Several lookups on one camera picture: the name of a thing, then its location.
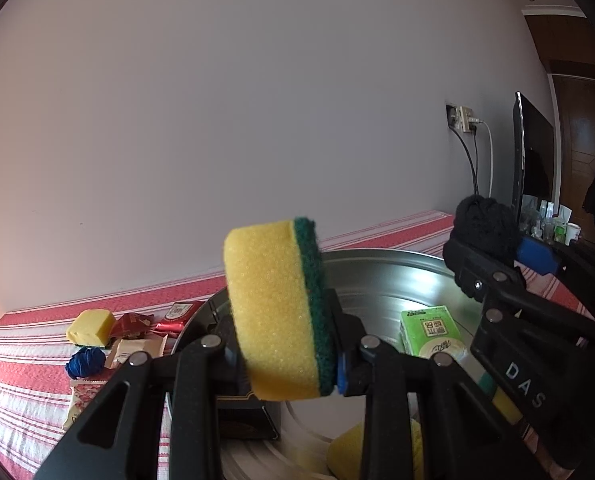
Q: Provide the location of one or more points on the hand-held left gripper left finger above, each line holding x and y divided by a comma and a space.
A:
212, 355

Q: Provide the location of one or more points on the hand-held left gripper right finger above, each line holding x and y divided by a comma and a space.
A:
343, 375

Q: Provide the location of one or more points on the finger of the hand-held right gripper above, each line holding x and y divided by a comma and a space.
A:
497, 280
537, 256

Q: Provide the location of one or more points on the yellow green sponge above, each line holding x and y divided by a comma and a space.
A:
272, 310
89, 327
345, 455
507, 405

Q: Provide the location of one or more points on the dark red snack packet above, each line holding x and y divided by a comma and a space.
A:
130, 325
170, 329

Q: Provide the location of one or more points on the red white label snack packet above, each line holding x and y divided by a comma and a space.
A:
182, 310

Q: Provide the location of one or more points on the black yarn ball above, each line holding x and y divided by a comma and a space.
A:
485, 225

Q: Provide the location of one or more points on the beige snack packet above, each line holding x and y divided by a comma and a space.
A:
137, 350

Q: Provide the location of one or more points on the green tissue pack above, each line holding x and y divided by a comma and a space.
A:
432, 330

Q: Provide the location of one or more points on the round blue cookie tin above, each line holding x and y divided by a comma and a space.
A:
402, 290

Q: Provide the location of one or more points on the blue yarn ball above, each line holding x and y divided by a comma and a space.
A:
84, 364

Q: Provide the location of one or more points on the pink print snack packet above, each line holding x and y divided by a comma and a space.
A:
84, 402

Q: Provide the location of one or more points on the red striped cloth desktop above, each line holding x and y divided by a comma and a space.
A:
27, 360

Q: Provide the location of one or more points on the green plastic bottle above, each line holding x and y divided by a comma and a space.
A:
560, 232

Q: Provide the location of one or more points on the clear plastic bottle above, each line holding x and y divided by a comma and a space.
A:
543, 217

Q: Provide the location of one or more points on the white paper cup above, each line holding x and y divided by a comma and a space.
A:
573, 234

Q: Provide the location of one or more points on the black flat screen television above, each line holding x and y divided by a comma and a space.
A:
532, 160

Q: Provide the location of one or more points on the brown panel door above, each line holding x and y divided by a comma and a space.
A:
587, 125

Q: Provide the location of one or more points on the white wall socket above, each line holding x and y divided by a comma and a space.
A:
462, 117

